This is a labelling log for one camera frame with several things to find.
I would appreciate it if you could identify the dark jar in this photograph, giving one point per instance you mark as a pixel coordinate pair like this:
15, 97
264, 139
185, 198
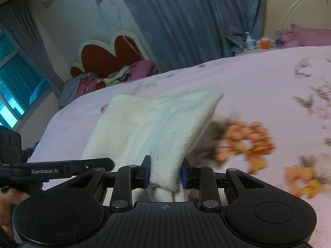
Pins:
278, 37

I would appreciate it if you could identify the cream arched headboard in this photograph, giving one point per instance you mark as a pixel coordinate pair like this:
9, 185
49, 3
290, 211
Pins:
297, 5

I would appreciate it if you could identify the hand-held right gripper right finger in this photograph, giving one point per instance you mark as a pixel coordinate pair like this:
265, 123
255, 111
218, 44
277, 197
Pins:
184, 177

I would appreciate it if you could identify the pink floral bed sheet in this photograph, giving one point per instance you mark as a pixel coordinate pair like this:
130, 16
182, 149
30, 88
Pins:
258, 82

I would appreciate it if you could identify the white pump bottle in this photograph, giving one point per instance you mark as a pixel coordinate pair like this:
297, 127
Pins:
248, 41

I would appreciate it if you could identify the grey curtain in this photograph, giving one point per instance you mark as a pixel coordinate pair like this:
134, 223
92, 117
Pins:
28, 31

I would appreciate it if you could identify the pink pillow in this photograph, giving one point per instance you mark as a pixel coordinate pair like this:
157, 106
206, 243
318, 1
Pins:
307, 36

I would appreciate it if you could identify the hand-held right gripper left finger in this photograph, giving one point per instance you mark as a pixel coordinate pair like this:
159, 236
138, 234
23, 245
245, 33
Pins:
147, 173

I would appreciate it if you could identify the window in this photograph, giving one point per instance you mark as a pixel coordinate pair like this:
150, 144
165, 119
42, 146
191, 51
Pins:
15, 82

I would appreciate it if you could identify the white knitted garment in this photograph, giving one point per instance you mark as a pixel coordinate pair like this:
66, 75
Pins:
155, 124

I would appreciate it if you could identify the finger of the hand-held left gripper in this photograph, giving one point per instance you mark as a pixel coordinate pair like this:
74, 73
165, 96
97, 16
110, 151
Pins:
90, 165

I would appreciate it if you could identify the orange box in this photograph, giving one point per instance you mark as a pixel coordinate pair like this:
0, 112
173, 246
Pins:
264, 43

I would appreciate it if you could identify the pile of colourful clothes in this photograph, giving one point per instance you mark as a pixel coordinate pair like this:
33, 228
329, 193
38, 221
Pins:
108, 78

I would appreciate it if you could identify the blue curtain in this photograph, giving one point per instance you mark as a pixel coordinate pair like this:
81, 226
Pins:
186, 18

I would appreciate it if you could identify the red and white headboard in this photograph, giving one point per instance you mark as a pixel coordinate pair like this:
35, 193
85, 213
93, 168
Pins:
103, 56

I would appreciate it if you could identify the person's left hand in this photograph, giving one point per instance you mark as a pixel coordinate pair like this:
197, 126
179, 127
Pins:
10, 211

